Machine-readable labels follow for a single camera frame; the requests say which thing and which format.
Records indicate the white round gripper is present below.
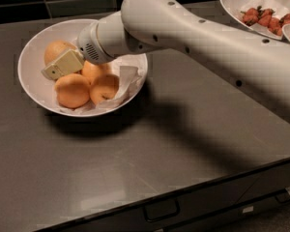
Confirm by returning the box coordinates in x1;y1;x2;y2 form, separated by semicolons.
42;21;113;80

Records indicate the large rough-skinned orange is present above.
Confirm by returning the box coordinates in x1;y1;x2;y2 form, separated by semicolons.
43;41;75;65

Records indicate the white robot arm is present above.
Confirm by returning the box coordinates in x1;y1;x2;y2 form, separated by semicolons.
43;0;290;124

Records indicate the back middle orange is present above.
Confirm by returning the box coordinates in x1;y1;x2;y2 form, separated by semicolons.
80;61;111;83

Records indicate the front left orange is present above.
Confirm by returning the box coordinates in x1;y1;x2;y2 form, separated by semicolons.
54;73;90;109

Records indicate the large white bowl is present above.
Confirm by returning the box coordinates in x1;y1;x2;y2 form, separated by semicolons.
17;18;149;118

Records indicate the front right orange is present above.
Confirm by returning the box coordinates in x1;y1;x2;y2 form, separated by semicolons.
90;73;119;105

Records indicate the white paper in large bowl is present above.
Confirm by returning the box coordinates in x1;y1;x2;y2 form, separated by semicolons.
56;54;148;117

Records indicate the white strawberry bowl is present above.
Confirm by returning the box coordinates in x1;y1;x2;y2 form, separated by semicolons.
218;0;290;42

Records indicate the white paper in strawberry bowl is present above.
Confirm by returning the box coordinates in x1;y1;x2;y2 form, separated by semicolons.
238;0;290;40

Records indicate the red strawberries pile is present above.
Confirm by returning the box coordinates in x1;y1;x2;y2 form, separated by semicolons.
242;6;290;36

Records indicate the lower dark drawer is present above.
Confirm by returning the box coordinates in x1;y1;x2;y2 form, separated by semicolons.
163;187;290;232

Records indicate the dark drawer front with handle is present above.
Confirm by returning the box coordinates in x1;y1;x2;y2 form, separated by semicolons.
37;158;290;232

